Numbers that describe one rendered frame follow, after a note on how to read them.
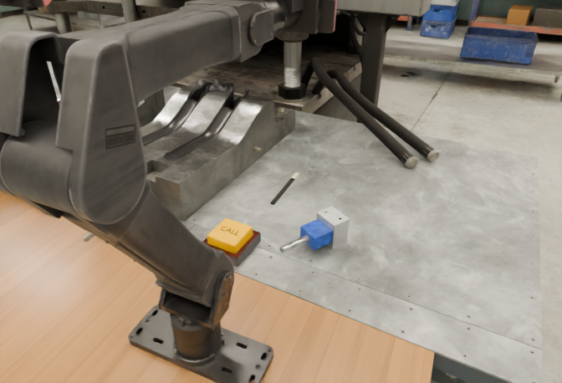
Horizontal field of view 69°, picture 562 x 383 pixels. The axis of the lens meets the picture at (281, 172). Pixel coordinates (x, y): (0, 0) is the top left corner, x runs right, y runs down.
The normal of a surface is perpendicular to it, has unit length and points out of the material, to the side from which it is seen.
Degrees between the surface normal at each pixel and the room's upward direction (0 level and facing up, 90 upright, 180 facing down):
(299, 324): 0
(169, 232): 89
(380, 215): 0
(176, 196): 90
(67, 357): 0
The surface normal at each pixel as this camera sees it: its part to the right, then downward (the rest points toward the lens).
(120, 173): 0.92, 0.20
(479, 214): 0.00, -0.86
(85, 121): -0.36, 0.04
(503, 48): -0.42, 0.51
